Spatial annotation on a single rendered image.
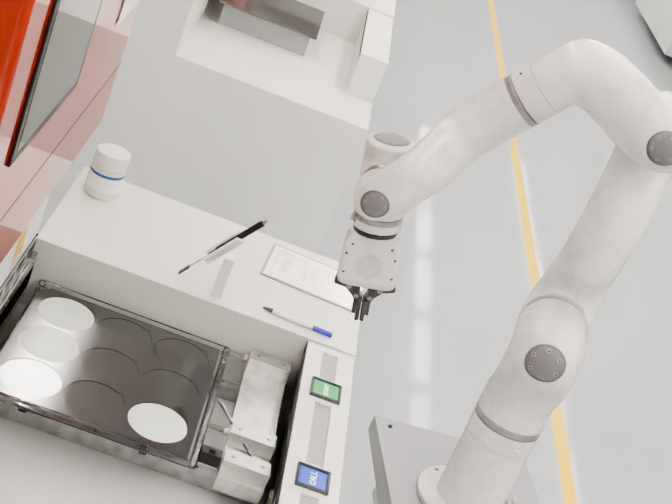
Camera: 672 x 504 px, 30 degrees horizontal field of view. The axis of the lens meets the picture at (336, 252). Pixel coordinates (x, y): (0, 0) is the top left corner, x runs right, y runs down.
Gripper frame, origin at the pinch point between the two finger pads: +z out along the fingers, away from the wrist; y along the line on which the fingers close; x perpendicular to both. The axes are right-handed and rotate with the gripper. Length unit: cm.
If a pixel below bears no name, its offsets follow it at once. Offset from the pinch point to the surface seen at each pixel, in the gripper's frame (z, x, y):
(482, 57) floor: 129, 610, 70
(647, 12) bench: 149, 905, 232
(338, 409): 15.7, -9.0, -0.8
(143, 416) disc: 15.1, -21.6, -32.3
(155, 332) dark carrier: 14.4, 4.0, -35.6
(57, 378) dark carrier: 12, -20, -47
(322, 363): 15.2, 4.5, -4.8
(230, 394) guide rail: 24.2, 3.1, -20.5
